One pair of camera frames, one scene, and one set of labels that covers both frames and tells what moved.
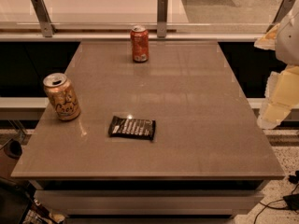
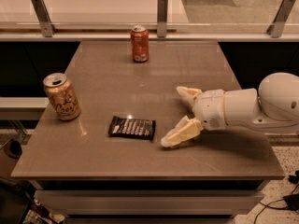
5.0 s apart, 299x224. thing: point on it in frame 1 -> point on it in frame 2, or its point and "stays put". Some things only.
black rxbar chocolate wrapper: x=126 y=127 stays put
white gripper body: x=289 y=44 -> x=209 y=109
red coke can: x=139 y=39 stays put
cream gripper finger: x=281 y=94 -> x=187 y=130
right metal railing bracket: x=283 y=8 stays put
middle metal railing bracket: x=162 y=16 stays put
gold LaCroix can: x=63 y=96 stays put
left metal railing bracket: x=44 y=19 stays put
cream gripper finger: x=268 y=40 -> x=189 y=94
